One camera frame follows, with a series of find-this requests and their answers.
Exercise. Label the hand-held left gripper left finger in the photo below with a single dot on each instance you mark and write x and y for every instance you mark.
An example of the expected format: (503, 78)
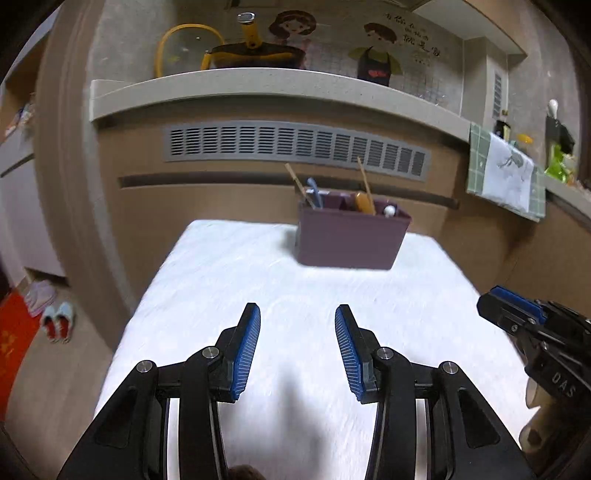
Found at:
(247, 350)

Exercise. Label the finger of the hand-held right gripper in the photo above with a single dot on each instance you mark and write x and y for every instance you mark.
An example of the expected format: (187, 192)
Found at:
(519, 302)
(501, 316)

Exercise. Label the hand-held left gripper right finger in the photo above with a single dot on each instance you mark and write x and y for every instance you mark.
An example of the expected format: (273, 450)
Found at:
(348, 355)

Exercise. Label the purple plastic utensil holder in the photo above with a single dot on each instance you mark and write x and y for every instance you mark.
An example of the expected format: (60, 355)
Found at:
(351, 240)

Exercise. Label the white plastic spoon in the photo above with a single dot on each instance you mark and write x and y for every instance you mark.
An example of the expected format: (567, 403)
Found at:
(390, 211)

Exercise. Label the wooden spoon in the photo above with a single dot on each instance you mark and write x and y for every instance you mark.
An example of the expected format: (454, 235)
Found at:
(364, 203)

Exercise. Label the blue plastic spoon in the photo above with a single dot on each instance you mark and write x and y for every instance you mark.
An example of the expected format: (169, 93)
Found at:
(314, 189)

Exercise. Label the wooden chopstick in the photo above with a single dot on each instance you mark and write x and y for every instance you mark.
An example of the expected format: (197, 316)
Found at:
(365, 184)
(298, 182)

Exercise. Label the person's right hand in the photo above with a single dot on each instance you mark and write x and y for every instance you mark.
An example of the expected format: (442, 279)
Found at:
(540, 424)

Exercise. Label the white textured towel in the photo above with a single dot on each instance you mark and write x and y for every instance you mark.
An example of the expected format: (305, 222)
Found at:
(231, 277)

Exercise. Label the dark brown rounded object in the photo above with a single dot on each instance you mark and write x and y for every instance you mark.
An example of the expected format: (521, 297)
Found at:
(244, 473)

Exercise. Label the green checked dish towel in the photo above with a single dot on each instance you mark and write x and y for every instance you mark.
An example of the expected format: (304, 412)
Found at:
(505, 170)

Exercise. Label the green packet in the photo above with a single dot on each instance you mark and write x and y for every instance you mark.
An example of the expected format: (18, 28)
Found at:
(561, 164)

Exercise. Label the brown kitchen cabinet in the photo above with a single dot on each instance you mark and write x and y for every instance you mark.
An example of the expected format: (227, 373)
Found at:
(207, 198)

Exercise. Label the yellow-lidded jar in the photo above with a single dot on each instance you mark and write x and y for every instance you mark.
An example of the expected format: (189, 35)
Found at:
(524, 139)

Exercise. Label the black countertop holder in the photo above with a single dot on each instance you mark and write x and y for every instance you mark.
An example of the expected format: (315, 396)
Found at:
(559, 134)

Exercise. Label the white-topped utensil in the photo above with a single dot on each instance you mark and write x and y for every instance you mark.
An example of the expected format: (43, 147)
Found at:
(552, 108)

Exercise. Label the purple slipper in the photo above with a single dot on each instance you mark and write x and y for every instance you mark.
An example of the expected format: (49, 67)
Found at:
(34, 293)
(40, 304)

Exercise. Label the grey vent grille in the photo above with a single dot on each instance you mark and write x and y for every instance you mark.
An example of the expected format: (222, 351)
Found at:
(295, 143)

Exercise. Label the red floor mat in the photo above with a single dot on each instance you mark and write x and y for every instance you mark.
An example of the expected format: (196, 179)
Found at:
(16, 355)

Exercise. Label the grey countertop ledge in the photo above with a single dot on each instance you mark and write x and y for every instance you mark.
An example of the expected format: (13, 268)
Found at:
(254, 87)

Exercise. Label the white shelf cabinet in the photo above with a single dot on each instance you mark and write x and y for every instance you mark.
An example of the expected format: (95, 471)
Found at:
(23, 207)

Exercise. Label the yellow-rimmed glass lid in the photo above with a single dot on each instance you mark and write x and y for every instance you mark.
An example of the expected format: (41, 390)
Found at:
(175, 50)

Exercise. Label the grey wall vent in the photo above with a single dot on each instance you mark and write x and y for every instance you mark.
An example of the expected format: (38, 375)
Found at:
(497, 94)

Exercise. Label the cartoon man wall sticker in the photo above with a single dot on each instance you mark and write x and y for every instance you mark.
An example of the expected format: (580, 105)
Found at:
(376, 64)

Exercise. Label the cartoon girl wall sticker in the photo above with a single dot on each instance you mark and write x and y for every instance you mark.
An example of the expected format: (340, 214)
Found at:
(293, 25)

